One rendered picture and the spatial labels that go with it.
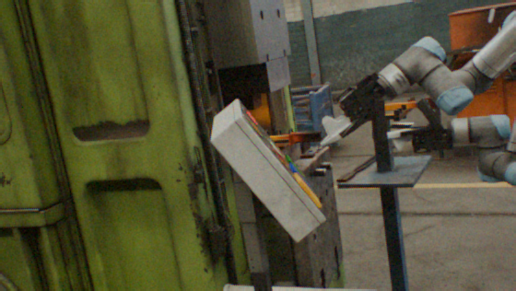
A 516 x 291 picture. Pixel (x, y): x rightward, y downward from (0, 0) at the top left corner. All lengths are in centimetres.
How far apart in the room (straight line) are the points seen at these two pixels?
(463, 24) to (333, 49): 475
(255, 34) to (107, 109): 49
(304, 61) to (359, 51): 100
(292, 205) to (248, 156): 14
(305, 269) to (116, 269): 60
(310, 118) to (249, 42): 391
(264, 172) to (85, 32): 80
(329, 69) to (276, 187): 867
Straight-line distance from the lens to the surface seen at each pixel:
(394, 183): 220
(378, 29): 949
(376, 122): 140
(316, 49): 978
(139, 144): 160
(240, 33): 169
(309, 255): 181
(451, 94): 138
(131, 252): 182
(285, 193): 114
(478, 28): 521
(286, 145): 181
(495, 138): 174
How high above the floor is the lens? 135
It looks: 12 degrees down
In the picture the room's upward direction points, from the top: 9 degrees counter-clockwise
